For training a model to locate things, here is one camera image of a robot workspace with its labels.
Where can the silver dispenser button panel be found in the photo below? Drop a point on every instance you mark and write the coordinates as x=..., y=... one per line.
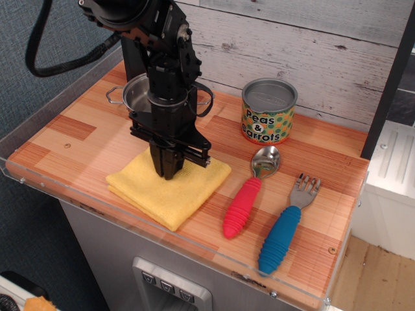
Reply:
x=161, y=289

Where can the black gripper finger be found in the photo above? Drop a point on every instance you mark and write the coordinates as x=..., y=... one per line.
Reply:
x=173, y=162
x=157, y=158

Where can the red handled spoon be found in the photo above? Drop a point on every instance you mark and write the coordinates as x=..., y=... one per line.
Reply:
x=263, y=164

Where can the small steel pot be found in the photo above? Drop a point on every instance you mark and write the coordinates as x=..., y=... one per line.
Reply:
x=136, y=96

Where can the orange object at corner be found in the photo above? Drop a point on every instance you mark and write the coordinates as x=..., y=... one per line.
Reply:
x=38, y=304

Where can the white toy cabinet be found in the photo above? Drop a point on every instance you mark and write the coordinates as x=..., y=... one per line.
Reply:
x=384, y=215

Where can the grey toy fridge cabinet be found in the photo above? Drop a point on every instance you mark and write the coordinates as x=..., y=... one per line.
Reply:
x=110, y=248

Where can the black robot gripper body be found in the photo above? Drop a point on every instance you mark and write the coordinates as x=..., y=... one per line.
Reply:
x=175, y=131

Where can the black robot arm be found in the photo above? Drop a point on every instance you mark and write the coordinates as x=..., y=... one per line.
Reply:
x=161, y=33

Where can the clear acrylic table guard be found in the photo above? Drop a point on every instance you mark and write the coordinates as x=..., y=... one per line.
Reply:
x=69, y=146

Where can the yellow rag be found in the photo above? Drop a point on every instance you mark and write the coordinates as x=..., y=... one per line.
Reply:
x=168, y=202

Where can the peas and carrots can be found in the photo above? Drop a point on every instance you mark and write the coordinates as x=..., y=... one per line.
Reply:
x=268, y=110

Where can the blue handled fork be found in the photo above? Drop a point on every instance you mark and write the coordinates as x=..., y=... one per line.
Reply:
x=279, y=238

